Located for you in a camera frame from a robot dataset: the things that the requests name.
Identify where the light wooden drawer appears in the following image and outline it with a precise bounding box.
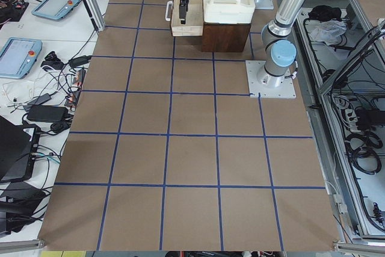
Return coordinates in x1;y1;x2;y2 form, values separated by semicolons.
165;0;203;37

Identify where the white plastic tray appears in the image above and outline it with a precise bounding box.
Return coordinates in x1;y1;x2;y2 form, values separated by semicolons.
203;0;255;24

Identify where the dark brown wooden cabinet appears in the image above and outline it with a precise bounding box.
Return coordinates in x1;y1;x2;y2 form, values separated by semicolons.
202;22;251;52

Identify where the blue teach pendant far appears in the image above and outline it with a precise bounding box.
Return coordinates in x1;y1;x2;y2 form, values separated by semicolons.
32;0;81;20

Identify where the blue teach pendant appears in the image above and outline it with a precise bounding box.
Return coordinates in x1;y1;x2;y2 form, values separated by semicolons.
1;37;43;79
32;0;81;20

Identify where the white cloth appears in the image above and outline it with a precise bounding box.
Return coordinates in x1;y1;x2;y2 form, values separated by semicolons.
309;20;347;45

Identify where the blue teach pendant near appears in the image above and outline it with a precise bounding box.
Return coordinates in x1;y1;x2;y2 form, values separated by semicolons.
1;37;43;79

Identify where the black power adapter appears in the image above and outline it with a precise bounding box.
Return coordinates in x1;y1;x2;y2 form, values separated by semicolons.
26;105;69;123

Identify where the black laptop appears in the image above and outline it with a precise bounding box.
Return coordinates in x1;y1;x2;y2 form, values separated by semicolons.
1;117;40;183

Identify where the black cable bundle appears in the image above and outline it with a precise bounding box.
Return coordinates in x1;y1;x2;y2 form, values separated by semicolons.
344;130;383;176

